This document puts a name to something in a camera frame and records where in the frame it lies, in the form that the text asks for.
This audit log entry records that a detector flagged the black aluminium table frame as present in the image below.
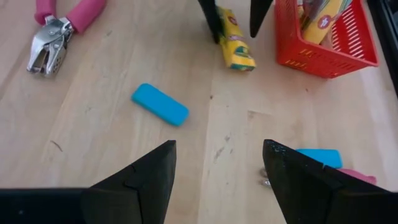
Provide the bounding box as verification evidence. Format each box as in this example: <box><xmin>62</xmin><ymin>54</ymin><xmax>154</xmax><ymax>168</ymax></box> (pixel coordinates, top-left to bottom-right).
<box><xmin>366</xmin><ymin>0</ymin><xmax>398</xmax><ymax>98</ymax></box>

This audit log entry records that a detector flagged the blue eraser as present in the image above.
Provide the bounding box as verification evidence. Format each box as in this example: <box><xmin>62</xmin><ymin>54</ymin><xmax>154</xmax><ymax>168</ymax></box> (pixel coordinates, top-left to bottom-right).
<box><xmin>130</xmin><ymin>82</ymin><xmax>190</xmax><ymax>128</ymax></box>
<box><xmin>295</xmin><ymin>148</ymin><xmax>344</xmax><ymax>170</ymax></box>

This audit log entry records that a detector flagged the red plastic basket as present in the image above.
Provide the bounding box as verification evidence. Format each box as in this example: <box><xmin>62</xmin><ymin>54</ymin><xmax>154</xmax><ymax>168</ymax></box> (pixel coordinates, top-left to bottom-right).
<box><xmin>274</xmin><ymin>0</ymin><xmax>380</xmax><ymax>79</ymax></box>

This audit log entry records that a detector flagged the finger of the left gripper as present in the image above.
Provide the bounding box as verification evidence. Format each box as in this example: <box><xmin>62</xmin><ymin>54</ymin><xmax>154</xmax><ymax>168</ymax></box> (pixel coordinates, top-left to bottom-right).
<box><xmin>249</xmin><ymin>0</ymin><xmax>275</xmax><ymax>39</ymax></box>
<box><xmin>197</xmin><ymin>0</ymin><xmax>224</xmax><ymax>45</ymax></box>

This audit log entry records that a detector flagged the pink-handled metal hole punch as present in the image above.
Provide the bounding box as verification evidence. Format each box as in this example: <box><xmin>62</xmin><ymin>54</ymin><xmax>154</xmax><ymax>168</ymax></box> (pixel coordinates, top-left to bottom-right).
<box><xmin>259</xmin><ymin>167</ymin><xmax>377</xmax><ymax>189</ymax></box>
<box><xmin>25</xmin><ymin>0</ymin><xmax>108</xmax><ymax>77</ymax></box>

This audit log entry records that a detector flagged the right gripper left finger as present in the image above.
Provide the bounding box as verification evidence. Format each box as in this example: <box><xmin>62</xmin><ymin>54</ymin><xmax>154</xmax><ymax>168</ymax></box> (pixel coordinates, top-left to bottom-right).
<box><xmin>81</xmin><ymin>139</ymin><xmax>177</xmax><ymax>224</ymax></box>

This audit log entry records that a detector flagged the yellow crayon box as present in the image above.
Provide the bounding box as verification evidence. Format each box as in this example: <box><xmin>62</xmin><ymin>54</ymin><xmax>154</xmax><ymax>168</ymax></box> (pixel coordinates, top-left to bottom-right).
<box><xmin>302</xmin><ymin>0</ymin><xmax>354</xmax><ymax>45</ymax></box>
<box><xmin>216</xmin><ymin>6</ymin><xmax>257</xmax><ymax>72</ymax></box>

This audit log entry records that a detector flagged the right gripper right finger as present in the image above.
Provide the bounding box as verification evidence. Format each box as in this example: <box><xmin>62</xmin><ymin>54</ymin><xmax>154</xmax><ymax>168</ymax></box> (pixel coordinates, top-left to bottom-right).
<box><xmin>262</xmin><ymin>139</ymin><xmax>398</xmax><ymax>224</ymax></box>

